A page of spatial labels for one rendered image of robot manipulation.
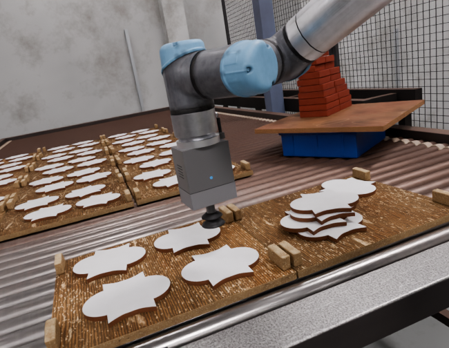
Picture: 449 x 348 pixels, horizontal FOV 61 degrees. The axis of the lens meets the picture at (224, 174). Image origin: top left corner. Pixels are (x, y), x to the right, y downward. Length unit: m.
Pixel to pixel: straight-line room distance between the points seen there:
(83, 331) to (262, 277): 0.30
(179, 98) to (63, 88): 4.93
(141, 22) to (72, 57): 1.04
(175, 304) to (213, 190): 0.20
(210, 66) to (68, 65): 5.01
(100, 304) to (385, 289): 0.47
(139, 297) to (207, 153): 0.27
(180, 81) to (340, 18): 0.25
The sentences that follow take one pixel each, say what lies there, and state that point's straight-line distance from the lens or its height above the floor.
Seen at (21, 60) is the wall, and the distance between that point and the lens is 5.55.
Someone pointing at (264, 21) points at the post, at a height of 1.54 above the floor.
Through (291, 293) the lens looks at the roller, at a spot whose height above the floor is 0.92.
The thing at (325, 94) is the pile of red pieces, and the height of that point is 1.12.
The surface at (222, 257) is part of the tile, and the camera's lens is 0.75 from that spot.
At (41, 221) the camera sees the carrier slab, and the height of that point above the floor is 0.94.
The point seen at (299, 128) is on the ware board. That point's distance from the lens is 1.42.
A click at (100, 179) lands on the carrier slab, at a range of 1.63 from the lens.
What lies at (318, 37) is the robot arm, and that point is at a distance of 0.61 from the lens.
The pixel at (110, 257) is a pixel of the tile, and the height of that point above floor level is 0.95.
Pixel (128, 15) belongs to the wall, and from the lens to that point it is 5.70.
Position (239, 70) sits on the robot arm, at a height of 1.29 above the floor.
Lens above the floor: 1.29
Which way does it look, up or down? 15 degrees down
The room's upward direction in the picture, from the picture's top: 9 degrees counter-clockwise
